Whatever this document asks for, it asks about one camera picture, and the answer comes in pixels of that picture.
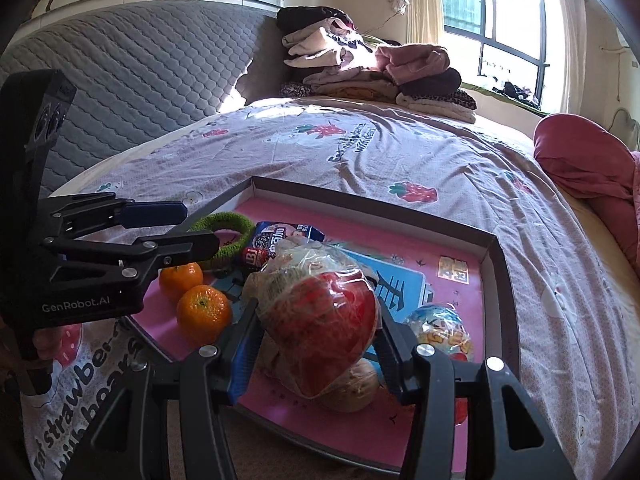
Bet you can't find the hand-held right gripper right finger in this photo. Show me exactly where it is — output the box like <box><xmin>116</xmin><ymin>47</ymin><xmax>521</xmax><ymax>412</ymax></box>
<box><xmin>372</xmin><ymin>305</ymin><xmax>583</xmax><ymax>480</ymax></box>

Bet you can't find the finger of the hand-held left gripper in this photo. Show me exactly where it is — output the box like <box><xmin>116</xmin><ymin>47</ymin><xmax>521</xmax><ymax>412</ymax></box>
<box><xmin>42</xmin><ymin>232</ymin><xmax>221</xmax><ymax>282</ymax></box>
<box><xmin>37</xmin><ymin>192</ymin><xmax>188</xmax><ymax>241</ymax></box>

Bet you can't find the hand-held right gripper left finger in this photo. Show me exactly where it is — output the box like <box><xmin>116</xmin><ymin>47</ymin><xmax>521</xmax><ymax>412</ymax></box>
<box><xmin>60</xmin><ymin>297</ymin><xmax>261</xmax><ymax>480</ymax></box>

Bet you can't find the orange tangerine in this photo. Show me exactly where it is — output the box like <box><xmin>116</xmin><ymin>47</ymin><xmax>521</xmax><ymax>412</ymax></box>
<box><xmin>159</xmin><ymin>261</ymin><xmax>204</xmax><ymax>301</ymax></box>
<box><xmin>176</xmin><ymin>285</ymin><xmax>233</xmax><ymax>346</ymax></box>

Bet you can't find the brown walnut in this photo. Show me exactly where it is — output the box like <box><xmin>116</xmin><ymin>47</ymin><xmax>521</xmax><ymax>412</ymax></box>
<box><xmin>317</xmin><ymin>357</ymin><xmax>381</xmax><ymax>413</ymax></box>

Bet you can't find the green fuzzy ring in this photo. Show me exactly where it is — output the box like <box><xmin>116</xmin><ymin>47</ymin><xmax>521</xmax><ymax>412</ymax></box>
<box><xmin>189</xmin><ymin>211</ymin><xmax>255</xmax><ymax>272</ymax></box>

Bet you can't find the clear candy bag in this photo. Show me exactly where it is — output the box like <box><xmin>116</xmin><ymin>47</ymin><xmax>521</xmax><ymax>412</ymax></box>
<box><xmin>402</xmin><ymin>302</ymin><xmax>473</xmax><ymax>361</ymax></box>

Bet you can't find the red egg toy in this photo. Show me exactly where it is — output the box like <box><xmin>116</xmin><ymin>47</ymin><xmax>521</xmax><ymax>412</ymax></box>
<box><xmin>242</xmin><ymin>239</ymin><xmax>381</xmax><ymax>401</ymax></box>

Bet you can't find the blue cookie packet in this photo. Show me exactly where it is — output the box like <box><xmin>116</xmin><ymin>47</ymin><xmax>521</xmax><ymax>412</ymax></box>
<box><xmin>241</xmin><ymin>220</ymin><xmax>326</xmax><ymax>273</ymax></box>

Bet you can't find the shallow grey cardboard box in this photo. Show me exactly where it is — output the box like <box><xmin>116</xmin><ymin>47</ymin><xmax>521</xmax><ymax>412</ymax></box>
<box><xmin>122</xmin><ymin>176</ymin><xmax>521</xmax><ymax>476</ymax></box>

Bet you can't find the person's left hand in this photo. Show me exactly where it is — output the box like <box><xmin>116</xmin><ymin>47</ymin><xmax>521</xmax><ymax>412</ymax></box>
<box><xmin>31</xmin><ymin>324</ymin><xmax>66</xmax><ymax>362</ymax></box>

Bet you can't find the pink and blue book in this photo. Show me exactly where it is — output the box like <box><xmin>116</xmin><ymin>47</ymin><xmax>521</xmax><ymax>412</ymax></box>
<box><xmin>135</xmin><ymin>197</ymin><xmax>483</xmax><ymax>461</ymax></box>

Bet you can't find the grey quilted headboard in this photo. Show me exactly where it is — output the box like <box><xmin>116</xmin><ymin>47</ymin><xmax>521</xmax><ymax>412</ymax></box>
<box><xmin>0</xmin><ymin>2</ymin><xmax>281</xmax><ymax>196</ymax></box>

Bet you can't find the pile of folded clothes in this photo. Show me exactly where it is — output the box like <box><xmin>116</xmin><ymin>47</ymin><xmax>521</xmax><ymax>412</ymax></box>
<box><xmin>276</xmin><ymin>6</ymin><xmax>478</xmax><ymax>123</ymax></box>

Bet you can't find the pink quilted blanket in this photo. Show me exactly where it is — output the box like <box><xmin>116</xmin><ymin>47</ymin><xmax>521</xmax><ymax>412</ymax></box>
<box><xmin>532</xmin><ymin>112</ymin><xmax>640</xmax><ymax>261</ymax></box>

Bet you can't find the green sill cushion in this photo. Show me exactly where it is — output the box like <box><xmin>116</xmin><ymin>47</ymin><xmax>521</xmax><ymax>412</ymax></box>
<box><xmin>460</xmin><ymin>82</ymin><xmax>551</xmax><ymax>111</ymax></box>

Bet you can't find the dark cloth bundle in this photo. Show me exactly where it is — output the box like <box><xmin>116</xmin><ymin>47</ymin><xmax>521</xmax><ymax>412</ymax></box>
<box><xmin>500</xmin><ymin>80</ymin><xmax>536</xmax><ymax>101</ymax></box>

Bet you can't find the cream straight curtain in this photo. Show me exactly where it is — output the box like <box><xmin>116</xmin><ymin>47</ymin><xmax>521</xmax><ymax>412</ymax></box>
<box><xmin>550</xmin><ymin>0</ymin><xmax>591</xmax><ymax>116</ymax></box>

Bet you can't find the black framed window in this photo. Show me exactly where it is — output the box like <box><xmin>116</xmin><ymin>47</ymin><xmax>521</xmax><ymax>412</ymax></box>
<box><xmin>437</xmin><ymin>0</ymin><xmax>566</xmax><ymax>111</ymax></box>

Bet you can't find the white arched metal frame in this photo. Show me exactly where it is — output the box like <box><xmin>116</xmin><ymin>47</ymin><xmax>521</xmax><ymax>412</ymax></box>
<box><xmin>612</xmin><ymin>107</ymin><xmax>640</xmax><ymax>151</ymax></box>

